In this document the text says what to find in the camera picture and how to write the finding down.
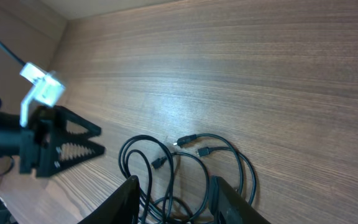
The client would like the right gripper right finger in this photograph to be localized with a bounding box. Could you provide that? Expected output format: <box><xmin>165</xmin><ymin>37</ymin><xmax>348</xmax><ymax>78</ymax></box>
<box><xmin>208</xmin><ymin>176</ymin><xmax>270</xmax><ymax>224</ymax></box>

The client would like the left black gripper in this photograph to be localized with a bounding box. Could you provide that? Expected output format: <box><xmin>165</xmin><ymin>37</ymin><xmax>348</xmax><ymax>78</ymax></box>
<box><xmin>19</xmin><ymin>106</ymin><xmax>106</xmax><ymax>178</ymax></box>

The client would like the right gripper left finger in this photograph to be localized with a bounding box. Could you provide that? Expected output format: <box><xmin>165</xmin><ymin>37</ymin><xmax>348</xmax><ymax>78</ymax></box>
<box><xmin>78</xmin><ymin>175</ymin><xmax>140</xmax><ymax>224</ymax></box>

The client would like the black usb cable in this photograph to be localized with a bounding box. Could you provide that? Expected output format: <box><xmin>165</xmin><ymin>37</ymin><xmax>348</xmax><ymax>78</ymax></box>
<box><xmin>117</xmin><ymin>134</ymin><xmax>211</xmax><ymax>224</ymax></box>
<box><xmin>172</xmin><ymin>133</ymin><xmax>258</xmax><ymax>207</ymax></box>

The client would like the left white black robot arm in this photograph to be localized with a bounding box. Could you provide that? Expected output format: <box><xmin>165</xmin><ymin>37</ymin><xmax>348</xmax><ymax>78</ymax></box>
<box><xmin>0</xmin><ymin>99</ymin><xmax>106</xmax><ymax>178</ymax></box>

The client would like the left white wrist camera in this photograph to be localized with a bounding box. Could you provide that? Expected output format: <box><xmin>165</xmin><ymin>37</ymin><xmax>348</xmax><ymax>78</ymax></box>
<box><xmin>19</xmin><ymin>62</ymin><xmax>65</xmax><ymax>128</ymax></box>

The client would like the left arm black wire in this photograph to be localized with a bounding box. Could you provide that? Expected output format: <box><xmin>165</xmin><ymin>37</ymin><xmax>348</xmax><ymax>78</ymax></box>
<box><xmin>0</xmin><ymin>29</ymin><xmax>27</xmax><ymax>68</ymax></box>

